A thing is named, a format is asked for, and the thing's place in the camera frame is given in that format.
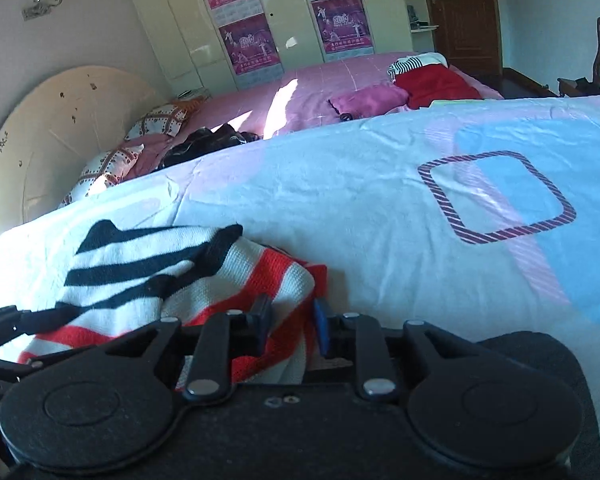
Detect brown wooden door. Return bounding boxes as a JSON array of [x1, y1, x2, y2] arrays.
[[417, 0, 503, 78]]

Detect cream wardrobe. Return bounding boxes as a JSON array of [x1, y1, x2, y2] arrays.
[[117, 0, 416, 93]]

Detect patterned pillow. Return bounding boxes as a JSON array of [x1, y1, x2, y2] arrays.
[[124, 102, 191, 142], [57, 142, 146, 208]]

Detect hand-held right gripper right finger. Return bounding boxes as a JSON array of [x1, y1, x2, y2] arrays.
[[313, 299, 482, 404]]

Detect striped knit sweater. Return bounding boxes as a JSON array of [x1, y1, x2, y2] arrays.
[[17, 220, 328, 393]]

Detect printed white blue blanket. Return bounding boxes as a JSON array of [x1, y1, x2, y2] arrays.
[[0, 91, 600, 461]]

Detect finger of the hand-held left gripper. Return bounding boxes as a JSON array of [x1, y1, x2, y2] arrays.
[[0, 352, 48, 396], [0, 306, 83, 342]]

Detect pink bedsheet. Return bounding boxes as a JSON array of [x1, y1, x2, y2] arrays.
[[130, 51, 503, 171]]

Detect magenta cushion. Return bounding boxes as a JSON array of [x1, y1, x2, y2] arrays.
[[328, 82, 411, 121]]

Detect striped cloth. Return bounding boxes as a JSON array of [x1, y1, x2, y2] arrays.
[[386, 52, 449, 81]]

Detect cream round headboard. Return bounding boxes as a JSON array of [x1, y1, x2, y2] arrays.
[[0, 64, 173, 251]]

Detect red cloth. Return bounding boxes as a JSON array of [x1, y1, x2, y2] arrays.
[[394, 64, 483, 111]]

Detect dark cloth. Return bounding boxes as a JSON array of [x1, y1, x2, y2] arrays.
[[157, 124, 261, 170]]

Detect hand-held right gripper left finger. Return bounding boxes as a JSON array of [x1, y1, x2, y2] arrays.
[[100, 293, 276, 404]]

